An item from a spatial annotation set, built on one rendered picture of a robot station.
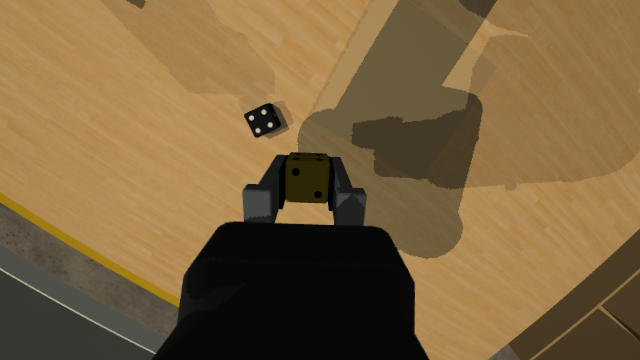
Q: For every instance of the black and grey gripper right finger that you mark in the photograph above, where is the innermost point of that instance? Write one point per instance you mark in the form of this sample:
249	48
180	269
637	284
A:
347	203

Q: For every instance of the yellow die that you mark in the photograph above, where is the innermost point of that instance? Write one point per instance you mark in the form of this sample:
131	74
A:
307	177

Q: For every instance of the black die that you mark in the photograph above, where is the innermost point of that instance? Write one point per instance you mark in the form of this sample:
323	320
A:
262	120

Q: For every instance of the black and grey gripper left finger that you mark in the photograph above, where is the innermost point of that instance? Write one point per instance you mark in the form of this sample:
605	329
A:
262	201

